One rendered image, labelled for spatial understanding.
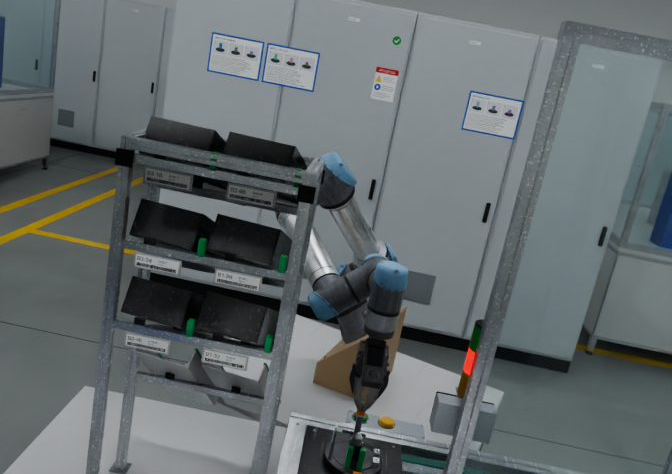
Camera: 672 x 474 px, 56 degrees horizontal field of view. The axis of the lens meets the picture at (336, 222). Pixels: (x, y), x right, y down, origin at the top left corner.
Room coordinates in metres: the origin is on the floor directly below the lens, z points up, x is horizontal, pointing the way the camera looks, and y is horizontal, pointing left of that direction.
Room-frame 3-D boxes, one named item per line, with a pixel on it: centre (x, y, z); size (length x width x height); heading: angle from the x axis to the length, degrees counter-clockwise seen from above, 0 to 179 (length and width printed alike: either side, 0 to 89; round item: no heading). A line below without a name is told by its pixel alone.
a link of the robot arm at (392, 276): (1.37, -0.15, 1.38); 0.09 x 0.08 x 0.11; 11
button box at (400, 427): (1.50, -0.23, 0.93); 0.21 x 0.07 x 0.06; 89
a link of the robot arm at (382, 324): (1.36, -0.14, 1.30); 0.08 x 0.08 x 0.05
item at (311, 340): (1.88, -0.14, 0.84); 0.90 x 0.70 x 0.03; 68
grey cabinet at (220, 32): (4.61, 0.93, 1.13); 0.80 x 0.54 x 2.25; 88
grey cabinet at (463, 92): (4.54, -0.67, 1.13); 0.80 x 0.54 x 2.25; 88
